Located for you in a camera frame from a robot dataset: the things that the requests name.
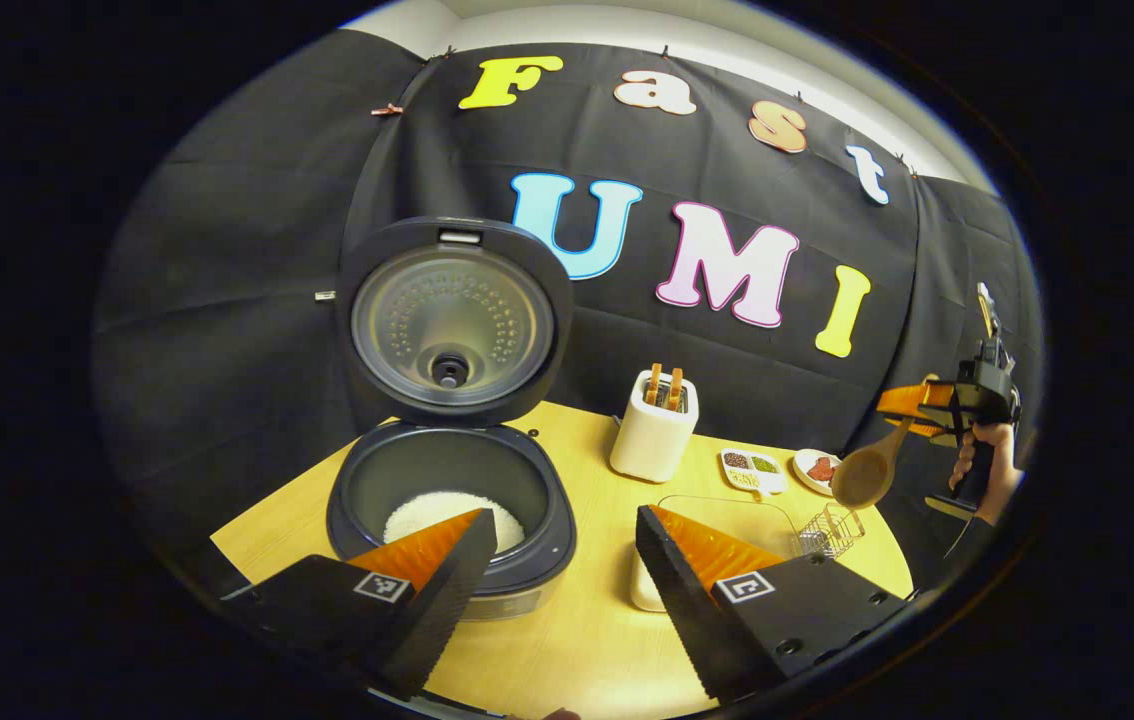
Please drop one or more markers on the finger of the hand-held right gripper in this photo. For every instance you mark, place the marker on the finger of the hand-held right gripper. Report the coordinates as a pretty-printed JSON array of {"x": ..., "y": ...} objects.
[
  {"x": 912, "y": 398},
  {"x": 935, "y": 427}
]

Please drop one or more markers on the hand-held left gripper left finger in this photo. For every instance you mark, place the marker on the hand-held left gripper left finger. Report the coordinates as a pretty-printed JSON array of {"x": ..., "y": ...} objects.
[{"x": 437, "y": 610}]

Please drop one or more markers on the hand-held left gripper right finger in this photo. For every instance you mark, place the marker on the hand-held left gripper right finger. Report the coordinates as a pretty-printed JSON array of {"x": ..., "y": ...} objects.
[{"x": 687, "y": 610}]

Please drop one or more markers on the wooden spoon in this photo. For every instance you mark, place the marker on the wooden spoon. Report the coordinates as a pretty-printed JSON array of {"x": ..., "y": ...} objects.
[{"x": 862, "y": 478}]

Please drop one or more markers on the white rice pile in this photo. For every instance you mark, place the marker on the white rice pile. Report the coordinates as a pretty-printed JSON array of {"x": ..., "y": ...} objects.
[{"x": 427, "y": 510}]

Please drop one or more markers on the clear rice box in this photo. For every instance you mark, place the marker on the clear rice box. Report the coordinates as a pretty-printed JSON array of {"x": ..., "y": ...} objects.
[{"x": 727, "y": 515}]

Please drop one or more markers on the dark blue rice cooker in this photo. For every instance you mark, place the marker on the dark blue rice cooker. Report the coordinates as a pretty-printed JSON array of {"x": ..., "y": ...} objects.
[{"x": 457, "y": 320}]

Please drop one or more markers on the red meat slice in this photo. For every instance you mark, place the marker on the red meat slice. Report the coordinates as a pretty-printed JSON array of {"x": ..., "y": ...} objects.
[{"x": 820, "y": 469}]

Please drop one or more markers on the white round plate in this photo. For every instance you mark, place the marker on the white round plate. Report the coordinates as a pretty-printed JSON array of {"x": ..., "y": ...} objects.
[{"x": 803, "y": 478}]

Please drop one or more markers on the white divided bean dish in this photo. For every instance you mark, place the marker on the white divided bean dish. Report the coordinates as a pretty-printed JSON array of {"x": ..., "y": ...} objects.
[{"x": 777, "y": 482}]

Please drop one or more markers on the white toaster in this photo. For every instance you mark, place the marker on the white toaster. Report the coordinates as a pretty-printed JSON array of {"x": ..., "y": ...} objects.
[{"x": 647, "y": 450}]

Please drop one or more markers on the bread slice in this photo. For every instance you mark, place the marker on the bread slice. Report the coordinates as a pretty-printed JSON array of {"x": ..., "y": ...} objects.
[
  {"x": 653, "y": 385},
  {"x": 675, "y": 390}
]

